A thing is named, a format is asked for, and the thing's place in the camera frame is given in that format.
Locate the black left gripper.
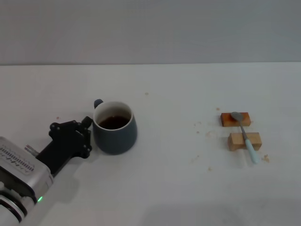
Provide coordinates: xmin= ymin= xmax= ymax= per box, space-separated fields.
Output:
xmin=35 ymin=116 xmax=93 ymax=178

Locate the dark grey ceramic cup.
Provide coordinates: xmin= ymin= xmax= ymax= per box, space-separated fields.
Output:
xmin=92 ymin=98 xmax=138 ymax=155

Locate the spoon with light blue handle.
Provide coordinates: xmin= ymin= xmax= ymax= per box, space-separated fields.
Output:
xmin=230 ymin=111 xmax=260 ymax=165

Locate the dark coffee liquid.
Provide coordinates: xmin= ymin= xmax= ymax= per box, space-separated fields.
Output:
xmin=97 ymin=115 xmax=131 ymax=130

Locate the orange stained wooden block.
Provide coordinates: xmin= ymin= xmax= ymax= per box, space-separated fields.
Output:
xmin=220 ymin=112 xmax=252 ymax=128

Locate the light wooden bridge block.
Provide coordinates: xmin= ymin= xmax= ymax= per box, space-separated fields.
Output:
xmin=227 ymin=132 xmax=262 ymax=152

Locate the silver left gripper cable plug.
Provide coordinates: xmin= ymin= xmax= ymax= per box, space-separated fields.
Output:
xmin=24 ymin=145 xmax=39 ymax=157

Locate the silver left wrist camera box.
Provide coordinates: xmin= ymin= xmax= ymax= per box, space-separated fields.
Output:
xmin=0 ymin=136 xmax=54 ymax=197

